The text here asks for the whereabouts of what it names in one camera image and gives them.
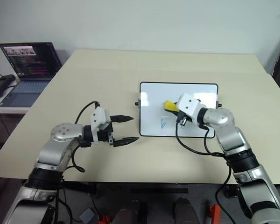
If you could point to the open laptop with blue keyboard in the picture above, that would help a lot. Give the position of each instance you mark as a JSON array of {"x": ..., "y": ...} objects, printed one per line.
[{"x": 30, "y": 63}]

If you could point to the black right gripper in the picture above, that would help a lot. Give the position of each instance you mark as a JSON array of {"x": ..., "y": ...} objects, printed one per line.
[{"x": 184, "y": 119}]

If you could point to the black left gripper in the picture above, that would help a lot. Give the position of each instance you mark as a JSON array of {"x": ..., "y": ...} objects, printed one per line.
[{"x": 106, "y": 134}]

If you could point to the black device beside laptop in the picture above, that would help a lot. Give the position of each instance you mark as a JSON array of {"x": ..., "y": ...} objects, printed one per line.
[{"x": 1, "y": 85}]

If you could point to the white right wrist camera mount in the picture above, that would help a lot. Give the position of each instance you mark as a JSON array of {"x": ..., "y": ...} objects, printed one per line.
[{"x": 189, "y": 105}]

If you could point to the grey foot pedal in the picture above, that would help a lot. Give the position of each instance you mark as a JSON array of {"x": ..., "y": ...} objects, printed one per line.
[{"x": 88, "y": 214}]

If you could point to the dark grey rounded shape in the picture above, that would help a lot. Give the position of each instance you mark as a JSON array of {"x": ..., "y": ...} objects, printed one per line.
[
  {"x": 184, "y": 211},
  {"x": 127, "y": 213}
]

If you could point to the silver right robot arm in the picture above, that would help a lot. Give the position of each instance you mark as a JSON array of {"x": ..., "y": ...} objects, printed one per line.
[{"x": 220, "y": 116}]

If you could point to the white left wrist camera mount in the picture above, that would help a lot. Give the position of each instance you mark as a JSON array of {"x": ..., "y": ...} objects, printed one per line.
[{"x": 100, "y": 116}]

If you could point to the orange clamp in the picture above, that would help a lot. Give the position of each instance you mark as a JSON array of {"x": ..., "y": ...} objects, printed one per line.
[
  {"x": 105, "y": 219},
  {"x": 214, "y": 213}
]

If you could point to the black table frame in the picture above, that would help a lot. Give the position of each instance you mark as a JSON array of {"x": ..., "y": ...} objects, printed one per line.
[{"x": 158, "y": 190}]

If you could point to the yellow whiteboard eraser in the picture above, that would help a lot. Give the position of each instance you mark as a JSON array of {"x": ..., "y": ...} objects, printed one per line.
[{"x": 170, "y": 106}]

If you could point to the small black-framed whiteboard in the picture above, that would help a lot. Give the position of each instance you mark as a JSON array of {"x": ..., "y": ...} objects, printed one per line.
[{"x": 154, "y": 105}]

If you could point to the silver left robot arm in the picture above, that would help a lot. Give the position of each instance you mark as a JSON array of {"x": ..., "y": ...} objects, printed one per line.
[{"x": 60, "y": 133}]

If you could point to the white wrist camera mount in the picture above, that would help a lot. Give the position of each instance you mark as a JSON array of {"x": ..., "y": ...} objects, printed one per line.
[
  {"x": 189, "y": 105},
  {"x": 100, "y": 116}
]

